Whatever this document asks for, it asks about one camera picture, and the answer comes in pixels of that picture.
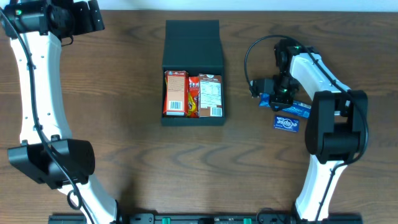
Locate blue snack bar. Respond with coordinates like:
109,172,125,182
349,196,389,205
259,93,311,119

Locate blue eclipse mints pack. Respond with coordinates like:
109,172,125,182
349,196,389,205
273,115,300,133

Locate brown white small carton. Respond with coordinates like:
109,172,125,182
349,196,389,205
198,73,223,118

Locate red dried fruit bag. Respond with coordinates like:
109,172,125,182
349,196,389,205
188,77,199,118

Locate black gift box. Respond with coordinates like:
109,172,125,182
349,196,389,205
161,20,226,126

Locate orange red cardboard box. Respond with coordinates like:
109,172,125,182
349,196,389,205
163,70,188,116

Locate yellow snack bag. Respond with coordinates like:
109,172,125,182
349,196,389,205
188,91,199,118

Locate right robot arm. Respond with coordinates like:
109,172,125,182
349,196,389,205
247,35,369,223

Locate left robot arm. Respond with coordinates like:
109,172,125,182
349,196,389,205
1,1,124,223

